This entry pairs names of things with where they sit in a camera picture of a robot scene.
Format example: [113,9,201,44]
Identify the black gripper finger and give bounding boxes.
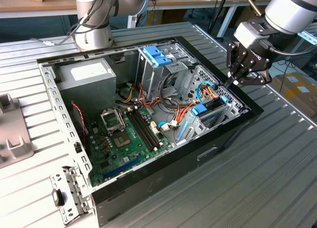
[224,42,242,87]
[232,69,273,86]

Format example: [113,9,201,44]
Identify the orange yellow power wire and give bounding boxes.
[201,84,221,101]

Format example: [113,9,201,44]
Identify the hard disk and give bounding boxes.
[176,95,229,142]

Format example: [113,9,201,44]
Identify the silver disk bay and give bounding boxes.
[174,93,250,147]

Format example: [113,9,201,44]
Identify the cardboard box white labels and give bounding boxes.
[268,73,317,119]

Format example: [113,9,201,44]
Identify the black tripod stand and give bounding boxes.
[188,0,233,42]

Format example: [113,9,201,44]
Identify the blue plastic drive latch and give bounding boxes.
[143,46,174,68]

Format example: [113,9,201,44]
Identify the silver optical drive cage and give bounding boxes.
[135,43,196,102]

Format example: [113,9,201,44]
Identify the black RAM slot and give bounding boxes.
[132,109,158,150]
[129,110,155,151]
[127,111,152,152]
[135,108,160,149]

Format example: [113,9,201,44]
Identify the black PC case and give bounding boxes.
[36,36,264,228]

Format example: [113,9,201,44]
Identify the green motherboard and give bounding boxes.
[88,105,173,188]

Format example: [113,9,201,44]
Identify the metal socket cover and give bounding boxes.
[100,108,125,135]

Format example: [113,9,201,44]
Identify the CPU socket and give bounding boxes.
[111,131,131,149]

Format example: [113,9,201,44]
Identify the grey power supply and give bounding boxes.
[56,57,117,114]

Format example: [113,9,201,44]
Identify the blue expansion slot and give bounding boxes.
[103,155,144,179]

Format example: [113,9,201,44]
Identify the grey part rack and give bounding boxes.
[0,93,34,169]

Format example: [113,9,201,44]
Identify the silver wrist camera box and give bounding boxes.
[233,19,272,43]

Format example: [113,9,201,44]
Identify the blue flat data wire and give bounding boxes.
[195,81,219,105]
[157,120,179,132]

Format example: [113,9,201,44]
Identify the wooden desk white frame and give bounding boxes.
[0,0,299,38]

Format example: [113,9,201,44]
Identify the orange black wire bundle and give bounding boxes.
[137,83,199,131]

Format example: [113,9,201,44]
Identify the red black twisted wire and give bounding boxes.
[71,102,88,139]

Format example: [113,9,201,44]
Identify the black cable with connector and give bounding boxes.
[29,0,119,47]

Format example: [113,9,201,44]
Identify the silver slot cover bracket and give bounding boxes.
[50,165,94,226]

